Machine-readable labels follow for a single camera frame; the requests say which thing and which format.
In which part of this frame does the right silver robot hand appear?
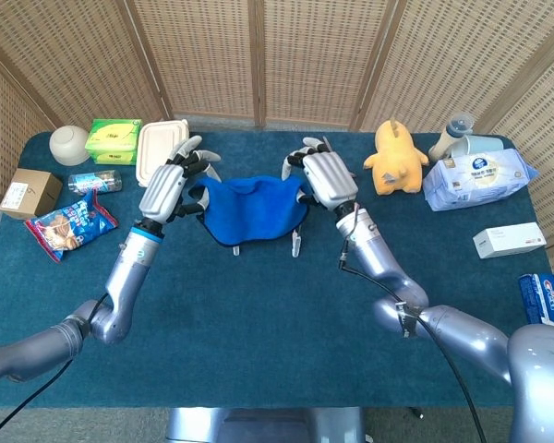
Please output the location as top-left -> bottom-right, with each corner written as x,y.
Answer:
281,136 -> 359,212

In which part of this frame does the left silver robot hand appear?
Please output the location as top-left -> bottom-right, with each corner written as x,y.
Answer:
138,135 -> 223,226

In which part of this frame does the blue microfiber cloth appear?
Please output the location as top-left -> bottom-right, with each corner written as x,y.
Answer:
187,174 -> 310,247

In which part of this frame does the beige lidded lunch box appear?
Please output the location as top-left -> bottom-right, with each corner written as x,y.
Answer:
135,118 -> 190,188

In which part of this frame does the yellow plush toy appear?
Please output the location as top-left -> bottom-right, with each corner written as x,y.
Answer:
362,117 -> 429,197

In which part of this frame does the clear bottle with blue label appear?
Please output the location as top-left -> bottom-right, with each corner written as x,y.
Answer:
67,169 -> 124,197

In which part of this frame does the green tissue pack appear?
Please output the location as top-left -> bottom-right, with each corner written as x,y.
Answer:
84,118 -> 144,166

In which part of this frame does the blue snack bag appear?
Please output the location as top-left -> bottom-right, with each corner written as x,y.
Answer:
24,188 -> 120,264

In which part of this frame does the beige bowl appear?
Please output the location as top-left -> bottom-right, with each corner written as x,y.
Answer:
49,125 -> 91,166

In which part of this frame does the baby bottle with blue cap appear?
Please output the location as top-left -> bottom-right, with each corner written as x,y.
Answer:
428,112 -> 476,161

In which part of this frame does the brown cardboard box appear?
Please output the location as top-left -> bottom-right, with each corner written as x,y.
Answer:
0,167 -> 64,221

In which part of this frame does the white blue wet wipes pack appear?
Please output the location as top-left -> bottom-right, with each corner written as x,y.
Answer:
422,148 -> 540,212

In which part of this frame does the wooden lattice folding screen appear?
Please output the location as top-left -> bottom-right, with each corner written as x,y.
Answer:
0,0 -> 554,257

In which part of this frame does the light blue cup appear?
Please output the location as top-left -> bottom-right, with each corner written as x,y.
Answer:
450,134 -> 506,161

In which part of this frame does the teal carpet table cover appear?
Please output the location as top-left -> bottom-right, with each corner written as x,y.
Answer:
0,131 -> 554,410

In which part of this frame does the small white box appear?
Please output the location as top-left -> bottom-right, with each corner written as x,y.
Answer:
472,221 -> 548,259

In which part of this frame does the blue white toothpaste box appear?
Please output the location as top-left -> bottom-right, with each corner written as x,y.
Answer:
517,271 -> 554,333

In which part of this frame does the grey robot torso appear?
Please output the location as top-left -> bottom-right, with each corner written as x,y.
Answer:
165,406 -> 366,443

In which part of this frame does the metal wire rack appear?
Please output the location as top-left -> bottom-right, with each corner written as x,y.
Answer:
232,223 -> 304,258

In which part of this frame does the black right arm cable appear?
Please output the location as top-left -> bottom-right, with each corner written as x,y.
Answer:
337,207 -> 486,443

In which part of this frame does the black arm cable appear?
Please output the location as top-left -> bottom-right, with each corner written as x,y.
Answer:
0,293 -> 110,443
337,207 -> 486,443

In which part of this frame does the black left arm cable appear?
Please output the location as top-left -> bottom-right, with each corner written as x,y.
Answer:
0,293 -> 110,443

